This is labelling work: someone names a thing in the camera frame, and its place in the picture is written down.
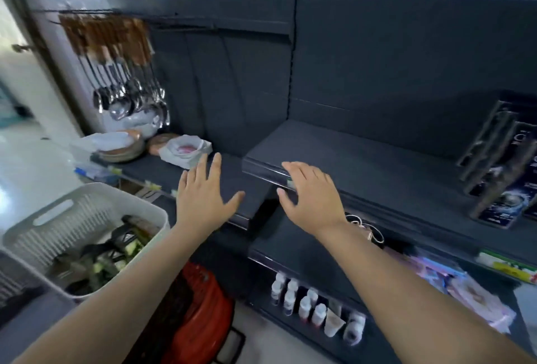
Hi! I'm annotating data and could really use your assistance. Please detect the dark grey shelving unit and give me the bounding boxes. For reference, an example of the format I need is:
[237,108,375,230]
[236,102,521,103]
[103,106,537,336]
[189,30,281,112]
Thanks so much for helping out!
[90,0,537,364]

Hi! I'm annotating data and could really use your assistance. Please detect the person's left hand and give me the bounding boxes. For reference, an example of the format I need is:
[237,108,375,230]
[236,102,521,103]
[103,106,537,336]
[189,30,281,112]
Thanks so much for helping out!
[176,152,246,235]

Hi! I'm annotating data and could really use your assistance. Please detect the clear plastic bag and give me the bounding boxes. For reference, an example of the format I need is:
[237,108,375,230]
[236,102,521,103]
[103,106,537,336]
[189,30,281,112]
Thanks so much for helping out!
[70,131,136,159]

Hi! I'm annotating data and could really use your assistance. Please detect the blue flat packet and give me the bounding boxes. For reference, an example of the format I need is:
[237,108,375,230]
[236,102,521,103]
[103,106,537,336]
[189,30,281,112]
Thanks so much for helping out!
[74,164,122,185]

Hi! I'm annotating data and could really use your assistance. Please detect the row of wooden-handled steel ladles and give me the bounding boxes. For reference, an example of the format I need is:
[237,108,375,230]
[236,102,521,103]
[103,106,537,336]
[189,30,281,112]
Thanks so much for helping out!
[58,13,171,128]

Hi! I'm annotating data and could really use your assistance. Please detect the red plastic basket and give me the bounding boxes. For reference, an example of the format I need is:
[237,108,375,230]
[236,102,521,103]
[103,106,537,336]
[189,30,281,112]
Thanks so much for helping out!
[161,262,235,364]

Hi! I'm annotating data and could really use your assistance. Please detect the person's right hand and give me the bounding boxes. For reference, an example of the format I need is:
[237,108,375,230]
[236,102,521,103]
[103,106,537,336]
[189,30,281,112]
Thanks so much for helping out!
[277,161,350,239]

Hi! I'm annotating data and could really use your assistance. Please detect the white plastic slotted basket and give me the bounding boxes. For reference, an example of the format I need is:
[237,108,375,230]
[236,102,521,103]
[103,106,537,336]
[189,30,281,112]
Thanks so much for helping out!
[0,182,171,302]

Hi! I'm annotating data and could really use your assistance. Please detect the dark green items heap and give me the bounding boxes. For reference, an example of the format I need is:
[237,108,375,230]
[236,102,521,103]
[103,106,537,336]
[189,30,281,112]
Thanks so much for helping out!
[50,215,162,295]

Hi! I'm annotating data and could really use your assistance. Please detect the white bag with pink item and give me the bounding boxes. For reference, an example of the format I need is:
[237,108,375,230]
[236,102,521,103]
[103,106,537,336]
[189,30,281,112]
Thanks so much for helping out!
[159,135,213,170]

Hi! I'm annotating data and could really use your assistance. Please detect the dark printed box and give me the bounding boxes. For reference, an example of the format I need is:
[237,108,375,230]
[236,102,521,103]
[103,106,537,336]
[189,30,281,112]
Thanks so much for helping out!
[456,99,521,180]
[463,122,537,197]
[470,141,537,230]

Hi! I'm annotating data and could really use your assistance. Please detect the black hanging rail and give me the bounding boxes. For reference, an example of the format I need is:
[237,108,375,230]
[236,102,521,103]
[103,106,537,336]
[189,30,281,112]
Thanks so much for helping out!
[30,8,219,32]

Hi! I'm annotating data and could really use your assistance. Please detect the white cosmetic tube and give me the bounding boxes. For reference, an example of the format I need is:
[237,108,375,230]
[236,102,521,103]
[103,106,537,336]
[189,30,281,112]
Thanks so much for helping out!
[323,308,346,338]

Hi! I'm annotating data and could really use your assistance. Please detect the person's right forearm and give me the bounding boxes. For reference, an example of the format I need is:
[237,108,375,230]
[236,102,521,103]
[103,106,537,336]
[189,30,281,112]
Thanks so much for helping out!
[315,221,537,364]

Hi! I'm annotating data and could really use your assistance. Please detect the row of small white bottles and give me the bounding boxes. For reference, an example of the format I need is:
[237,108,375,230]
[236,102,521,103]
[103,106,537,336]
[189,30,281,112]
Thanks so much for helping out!
[270,272,367,347]

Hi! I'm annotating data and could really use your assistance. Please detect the string wrist tag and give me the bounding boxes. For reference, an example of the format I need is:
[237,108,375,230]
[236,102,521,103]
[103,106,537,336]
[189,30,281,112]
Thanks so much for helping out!
[345,214,385,246]

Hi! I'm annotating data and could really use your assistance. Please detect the yellow green shelf label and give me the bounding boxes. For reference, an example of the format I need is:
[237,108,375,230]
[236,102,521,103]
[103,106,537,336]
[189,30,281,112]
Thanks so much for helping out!
[475,250,537,285]

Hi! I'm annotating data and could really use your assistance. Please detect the pile of pink packets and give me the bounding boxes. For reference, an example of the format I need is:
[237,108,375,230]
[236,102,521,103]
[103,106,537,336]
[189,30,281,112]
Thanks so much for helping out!
[384,245,517,335]

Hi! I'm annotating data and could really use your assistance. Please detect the round wooden board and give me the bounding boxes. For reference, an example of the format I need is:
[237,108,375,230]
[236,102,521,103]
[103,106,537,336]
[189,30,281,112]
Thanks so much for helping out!
[146,133,181,157]

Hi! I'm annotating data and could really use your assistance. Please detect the grey plastic crate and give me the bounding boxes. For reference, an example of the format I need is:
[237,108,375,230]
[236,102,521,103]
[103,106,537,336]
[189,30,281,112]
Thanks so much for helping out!
[0,246,47,309]

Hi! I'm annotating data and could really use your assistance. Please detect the stack of brown plates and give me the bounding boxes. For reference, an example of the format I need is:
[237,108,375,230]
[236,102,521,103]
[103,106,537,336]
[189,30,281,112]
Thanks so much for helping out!
[97,130,146,164]

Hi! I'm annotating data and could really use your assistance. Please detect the person's left forearm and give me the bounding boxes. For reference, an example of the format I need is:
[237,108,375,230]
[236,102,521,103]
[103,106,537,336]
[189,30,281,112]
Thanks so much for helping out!
[12,222,219,364]

